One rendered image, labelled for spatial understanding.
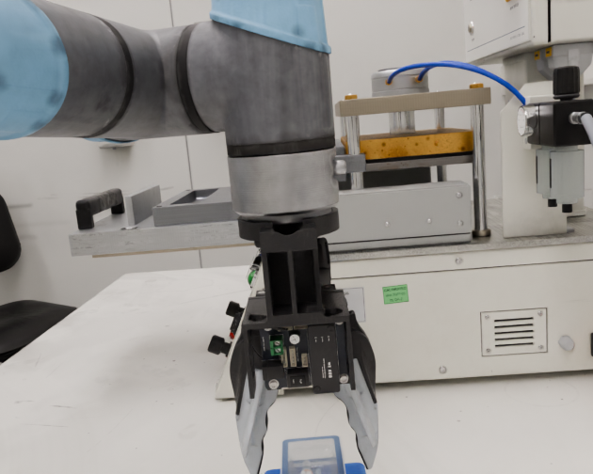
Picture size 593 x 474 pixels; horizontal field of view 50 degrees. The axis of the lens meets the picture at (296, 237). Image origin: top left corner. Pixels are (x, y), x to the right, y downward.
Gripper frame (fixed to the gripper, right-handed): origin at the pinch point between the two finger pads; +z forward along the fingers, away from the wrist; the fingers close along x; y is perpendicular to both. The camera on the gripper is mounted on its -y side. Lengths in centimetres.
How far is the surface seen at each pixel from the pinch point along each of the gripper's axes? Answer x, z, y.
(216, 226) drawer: -10.2, -13.5, -34.3
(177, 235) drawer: -15.4, -12.7, -34.5
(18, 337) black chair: -94, 36, -148
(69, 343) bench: -41, 8, -56
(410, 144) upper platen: 15.3, -21.8, -34.0
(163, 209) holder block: -17.1, -16.2, -35.6
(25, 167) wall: -103, -16, -197
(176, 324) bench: -23, 8, -62
